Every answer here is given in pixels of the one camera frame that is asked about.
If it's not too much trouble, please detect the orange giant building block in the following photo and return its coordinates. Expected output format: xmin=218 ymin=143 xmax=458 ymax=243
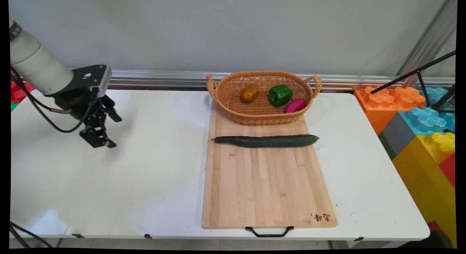
xmin=354 ymin=86 xmax=427 ymax=136

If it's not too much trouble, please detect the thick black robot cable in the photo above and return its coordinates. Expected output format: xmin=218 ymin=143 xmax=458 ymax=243
xmin=10 ymin=67 xmax=102 ymax=134

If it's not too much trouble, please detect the thin black cable with connector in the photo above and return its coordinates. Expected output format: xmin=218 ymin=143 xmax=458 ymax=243
xmin=9 ymin=221 xmax=54 ymax=249

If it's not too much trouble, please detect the woven wicker basket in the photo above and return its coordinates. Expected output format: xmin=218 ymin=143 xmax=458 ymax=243
xmin=206 ymin=70 xmax=323 ymax=126

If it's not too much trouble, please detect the red giant building block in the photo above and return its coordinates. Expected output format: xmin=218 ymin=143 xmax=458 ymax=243
xmin=438 ymin=153 xmax=456 ymax=188

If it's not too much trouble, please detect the magenta sweet potato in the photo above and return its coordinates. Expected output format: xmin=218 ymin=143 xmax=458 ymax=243
xmin=285 ymin=98 xmax=307 ymax=114

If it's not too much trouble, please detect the blue giant building block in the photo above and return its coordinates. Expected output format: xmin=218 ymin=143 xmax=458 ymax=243
xmin=398 ymin=86 xmax=456 ymax=136

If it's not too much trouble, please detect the long dark green cucumber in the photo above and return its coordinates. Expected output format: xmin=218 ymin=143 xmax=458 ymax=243
xmin=212 ymin=134 xmax=320 ymax=148

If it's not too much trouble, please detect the black tripod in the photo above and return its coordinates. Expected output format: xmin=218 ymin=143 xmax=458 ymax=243
xmin=370 ymin=50 xmax=457 ymax=114

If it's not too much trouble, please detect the bamboo cutting board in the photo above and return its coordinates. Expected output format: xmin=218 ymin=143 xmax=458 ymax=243
xmin=201 ymin=100 xmax=338 ymax=230

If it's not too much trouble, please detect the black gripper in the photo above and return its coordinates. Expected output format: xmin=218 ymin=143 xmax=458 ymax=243
xmin=53 ymin=87 xmax=123 ymax=149

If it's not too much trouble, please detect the brown potato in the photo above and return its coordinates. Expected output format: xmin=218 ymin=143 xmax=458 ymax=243
xmin=240 ymin=83 xmax=261 ymax=104

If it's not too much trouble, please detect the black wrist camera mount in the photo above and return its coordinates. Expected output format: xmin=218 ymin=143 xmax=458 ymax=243
xmin=71 ymin=64 xmax=112 ymax=98

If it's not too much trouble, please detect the red block beside arm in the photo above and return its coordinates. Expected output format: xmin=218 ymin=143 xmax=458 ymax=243
xmin=10 ymin=79 xmax=36 ymax=104

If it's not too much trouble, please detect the black cutting board handle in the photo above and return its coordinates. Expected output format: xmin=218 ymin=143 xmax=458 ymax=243
xmin=245 ymin=226 xmax=295 ymax=238

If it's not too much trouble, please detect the grey giant building block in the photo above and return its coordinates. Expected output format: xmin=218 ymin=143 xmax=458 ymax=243
xmin=378 ymin=111 xmax=418 ymax=160

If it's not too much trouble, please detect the green bell pepper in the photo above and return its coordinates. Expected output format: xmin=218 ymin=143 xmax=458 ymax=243
xmin=268 ymin=84 xmax=293 ymax=108

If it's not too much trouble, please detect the yellow giant building block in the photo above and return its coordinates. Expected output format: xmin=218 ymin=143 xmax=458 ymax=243
xmin=392 ymin=131 xmax=458 ymax=249

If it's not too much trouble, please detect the aluminium rail along wall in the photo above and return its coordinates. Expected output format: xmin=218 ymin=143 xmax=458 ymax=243
xmin=70 ymin=69 xmax=456 ymax=91

